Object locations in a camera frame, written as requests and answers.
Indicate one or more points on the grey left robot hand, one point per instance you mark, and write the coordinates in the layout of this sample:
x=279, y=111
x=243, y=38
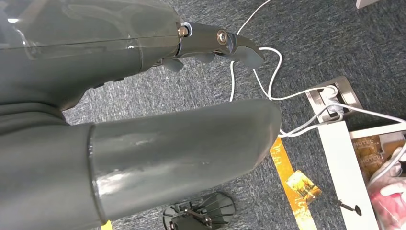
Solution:
x=79, y=47

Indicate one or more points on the gold printed card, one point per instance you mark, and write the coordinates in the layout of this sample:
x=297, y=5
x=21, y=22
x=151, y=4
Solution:
x=303, y=187

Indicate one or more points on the brown hotel card stack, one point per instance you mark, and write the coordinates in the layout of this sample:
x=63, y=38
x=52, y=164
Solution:
x=364, y=152

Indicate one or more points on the yellow floor tape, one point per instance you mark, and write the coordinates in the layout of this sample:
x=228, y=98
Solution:
x=108, y=226

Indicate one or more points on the black ribbed plastic base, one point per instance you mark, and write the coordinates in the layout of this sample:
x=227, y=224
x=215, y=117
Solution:
x=219, y=206

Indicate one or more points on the white power plug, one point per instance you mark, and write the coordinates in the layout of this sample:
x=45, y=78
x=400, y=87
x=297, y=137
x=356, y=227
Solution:
x=330, y=95

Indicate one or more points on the steel floor socket box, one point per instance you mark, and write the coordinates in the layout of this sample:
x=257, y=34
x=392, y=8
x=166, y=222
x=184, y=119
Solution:
x=349, y=92

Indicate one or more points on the white furniture foot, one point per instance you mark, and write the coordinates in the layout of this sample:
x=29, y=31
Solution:
x=364, y=3

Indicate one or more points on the small black key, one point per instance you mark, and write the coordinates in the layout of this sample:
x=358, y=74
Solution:
x=356, y=210

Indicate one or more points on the pink plastic bag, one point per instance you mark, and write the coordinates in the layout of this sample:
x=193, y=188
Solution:
x=390, y=206

